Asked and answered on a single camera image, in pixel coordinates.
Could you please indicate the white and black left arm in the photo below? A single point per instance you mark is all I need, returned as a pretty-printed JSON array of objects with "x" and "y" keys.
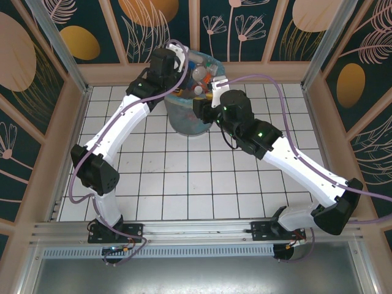
[{"x": 122, "y": 125}]

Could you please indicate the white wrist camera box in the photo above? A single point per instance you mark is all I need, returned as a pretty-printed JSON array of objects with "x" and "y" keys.
[
  {"x": 176, "y": 50},
  {"x": 220, "y": 92}
]

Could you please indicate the aluminium mounting rail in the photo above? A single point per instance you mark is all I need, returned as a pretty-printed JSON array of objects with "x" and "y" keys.
[{"x": 196, "y": 229}]

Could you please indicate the brushed steel panel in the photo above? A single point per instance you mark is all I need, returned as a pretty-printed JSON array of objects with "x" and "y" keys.
[{"x": 196, "y": 275}]

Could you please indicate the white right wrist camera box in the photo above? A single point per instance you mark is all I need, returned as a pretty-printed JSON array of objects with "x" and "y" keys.
[{"x": 220, "y": 92}]

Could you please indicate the blue trash bin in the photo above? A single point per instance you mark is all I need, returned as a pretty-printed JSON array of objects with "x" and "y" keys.
[{"x": 183, "y": 122}]

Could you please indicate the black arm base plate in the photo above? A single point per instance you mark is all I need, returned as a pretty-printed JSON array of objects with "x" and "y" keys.
[
  {"x": 258, "y": 231},
  {"x": 136, "y": 232}
]

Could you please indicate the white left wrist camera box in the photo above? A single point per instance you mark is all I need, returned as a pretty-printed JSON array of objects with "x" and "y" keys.
[{"x": 176, "y": 50}]

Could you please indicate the aluminium frame post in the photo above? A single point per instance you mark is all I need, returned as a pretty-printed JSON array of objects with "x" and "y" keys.
[
  {"x": 59, "y": 49},
  {"x": 326, "y": 43}
]

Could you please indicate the aluminium side rail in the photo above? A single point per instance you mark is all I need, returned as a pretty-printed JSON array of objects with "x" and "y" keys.
[{"x": 83, "y": 104}]

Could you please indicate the small black controller board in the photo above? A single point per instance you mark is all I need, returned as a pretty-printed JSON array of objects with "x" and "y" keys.
[{"x": 111, "y": 249}]

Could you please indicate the clear green-cap bottle white label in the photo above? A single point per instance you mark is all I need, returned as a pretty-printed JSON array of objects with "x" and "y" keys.
[{"x": 212, "y": 70}]

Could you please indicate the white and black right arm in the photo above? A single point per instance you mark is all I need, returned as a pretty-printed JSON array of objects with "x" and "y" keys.
[{"x": 306, "y": 171}]

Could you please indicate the blue plastic bin liner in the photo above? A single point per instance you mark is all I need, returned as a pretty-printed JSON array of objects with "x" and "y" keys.
[{"x": 221, "y": 70}]

